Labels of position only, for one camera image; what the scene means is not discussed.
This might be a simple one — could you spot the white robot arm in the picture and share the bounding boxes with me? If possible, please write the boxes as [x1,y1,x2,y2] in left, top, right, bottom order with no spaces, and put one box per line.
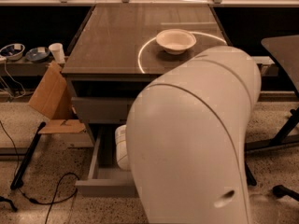
[125,46,261,224]

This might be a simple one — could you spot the closed grey upper drawer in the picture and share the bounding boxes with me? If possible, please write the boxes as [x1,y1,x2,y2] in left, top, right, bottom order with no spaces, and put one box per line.
[72,97,134,124]

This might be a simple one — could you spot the grey drawer cabinet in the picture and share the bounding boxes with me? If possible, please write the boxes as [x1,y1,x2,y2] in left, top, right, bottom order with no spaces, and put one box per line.
[63,3,226,141]

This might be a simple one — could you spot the white bowl on counter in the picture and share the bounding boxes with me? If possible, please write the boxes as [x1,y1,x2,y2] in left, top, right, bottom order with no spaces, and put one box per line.
[156,29,196,55]

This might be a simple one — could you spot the open grey lower drawer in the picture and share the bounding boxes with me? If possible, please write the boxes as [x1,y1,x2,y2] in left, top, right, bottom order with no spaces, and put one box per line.
[76,125,137,198]

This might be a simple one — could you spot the brown cardboard box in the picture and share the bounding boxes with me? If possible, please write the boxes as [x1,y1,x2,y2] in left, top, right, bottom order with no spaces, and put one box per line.
[29,62,85,134]

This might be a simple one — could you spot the white paper cup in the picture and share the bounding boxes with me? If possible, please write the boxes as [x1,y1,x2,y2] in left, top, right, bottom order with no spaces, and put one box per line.
[49,43,65,63]

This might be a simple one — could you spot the blue bowl near cup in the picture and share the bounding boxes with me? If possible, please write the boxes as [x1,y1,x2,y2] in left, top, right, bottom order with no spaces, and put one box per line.
[25,47,50,63]

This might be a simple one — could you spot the blue bowl far left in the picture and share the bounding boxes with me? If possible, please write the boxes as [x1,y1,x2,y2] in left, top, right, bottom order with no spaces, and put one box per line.
[0,43,25,61]

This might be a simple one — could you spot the black left table leg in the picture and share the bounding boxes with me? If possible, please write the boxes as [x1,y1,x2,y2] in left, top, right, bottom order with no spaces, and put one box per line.
[10,122,46,190]

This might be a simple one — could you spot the black caster foot right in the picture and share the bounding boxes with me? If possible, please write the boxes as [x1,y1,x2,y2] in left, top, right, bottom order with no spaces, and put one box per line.
[272,185,299,202]

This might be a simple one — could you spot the black floor cable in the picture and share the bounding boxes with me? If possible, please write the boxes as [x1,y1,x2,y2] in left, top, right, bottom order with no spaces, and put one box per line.
[0,120,80,224]

